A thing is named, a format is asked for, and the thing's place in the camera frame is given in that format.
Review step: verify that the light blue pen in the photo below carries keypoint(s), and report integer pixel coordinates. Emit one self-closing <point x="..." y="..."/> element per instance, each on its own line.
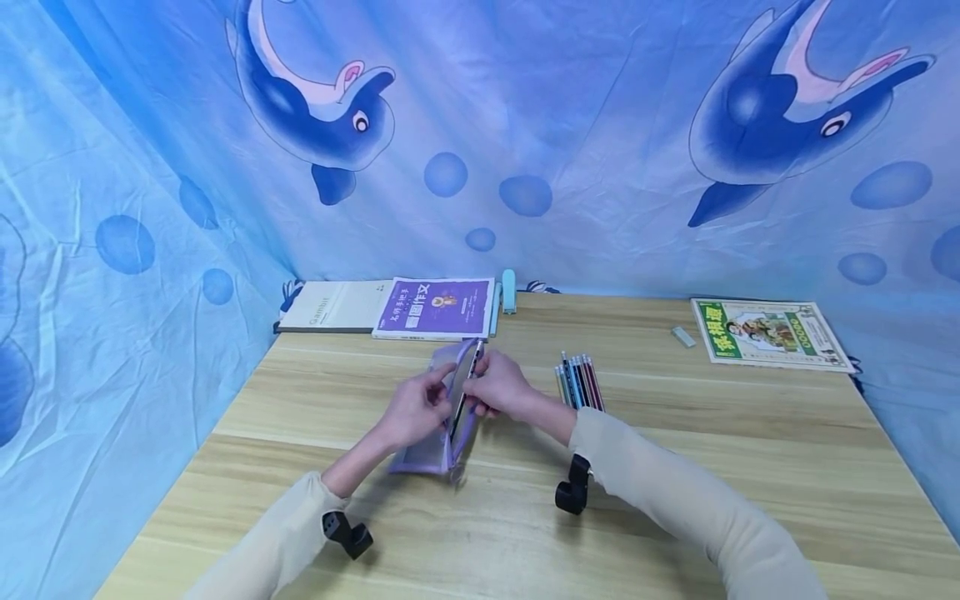
<point x="496" y="310"/>

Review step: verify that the purple cover book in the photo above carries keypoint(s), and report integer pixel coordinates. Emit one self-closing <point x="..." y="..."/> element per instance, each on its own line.
<point x="436" y="308"/>

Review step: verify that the light blue stapler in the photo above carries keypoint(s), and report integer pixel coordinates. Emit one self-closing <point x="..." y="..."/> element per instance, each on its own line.
<point x="509" y="290"/>

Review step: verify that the purple pencil case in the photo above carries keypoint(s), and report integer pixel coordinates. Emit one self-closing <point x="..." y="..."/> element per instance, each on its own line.
<point x="439" y="433"/>

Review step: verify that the black wrist band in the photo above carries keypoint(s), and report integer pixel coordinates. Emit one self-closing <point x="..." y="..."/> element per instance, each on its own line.
<point x="346" y="532"/>
<point x="574" y="486"/>

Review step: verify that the person's right thumb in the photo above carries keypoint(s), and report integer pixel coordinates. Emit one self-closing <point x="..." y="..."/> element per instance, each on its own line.
<point x="480" y="387"/>

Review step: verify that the person's right hand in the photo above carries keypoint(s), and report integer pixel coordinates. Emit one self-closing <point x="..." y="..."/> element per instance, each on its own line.
<point x="504" y="392"/>

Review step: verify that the person's left hand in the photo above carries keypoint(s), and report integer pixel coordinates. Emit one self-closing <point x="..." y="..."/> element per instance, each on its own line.
<point x="409" y="411"/>

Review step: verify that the white cover book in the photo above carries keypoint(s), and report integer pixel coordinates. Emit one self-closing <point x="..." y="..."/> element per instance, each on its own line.
<point x="335" y="306"/>

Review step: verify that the person's left forearm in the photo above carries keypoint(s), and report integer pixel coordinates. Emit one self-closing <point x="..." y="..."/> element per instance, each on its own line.
<point x="285" y="521"/>

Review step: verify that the green cover book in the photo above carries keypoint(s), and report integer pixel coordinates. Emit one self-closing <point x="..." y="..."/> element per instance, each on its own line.
<point x="770" y="333"/>

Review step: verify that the silver black pen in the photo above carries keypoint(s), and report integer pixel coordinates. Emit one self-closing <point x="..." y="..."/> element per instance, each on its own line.
<point x="465" y="387"/>

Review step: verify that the person's right fingers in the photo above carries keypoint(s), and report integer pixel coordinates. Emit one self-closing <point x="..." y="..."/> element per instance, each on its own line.
<point x="484" y="365"/>

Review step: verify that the person's left thumb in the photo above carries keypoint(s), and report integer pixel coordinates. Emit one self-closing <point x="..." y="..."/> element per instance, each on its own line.
<point x="442" y="403"/>

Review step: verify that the small grey eraser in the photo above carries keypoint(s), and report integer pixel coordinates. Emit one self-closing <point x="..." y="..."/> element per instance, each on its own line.
<point x="683" y="337"/>

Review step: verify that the person's left index finger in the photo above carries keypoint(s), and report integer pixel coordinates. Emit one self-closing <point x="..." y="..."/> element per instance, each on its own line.
<point x="437" y="370"/>

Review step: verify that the person's right forearm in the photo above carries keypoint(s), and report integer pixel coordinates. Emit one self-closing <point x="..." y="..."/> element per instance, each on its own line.
<point x="675" y="500"/>

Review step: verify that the row of coloured pencils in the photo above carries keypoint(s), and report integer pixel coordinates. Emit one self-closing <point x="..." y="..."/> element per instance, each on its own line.
<point x="579" y="383"/>

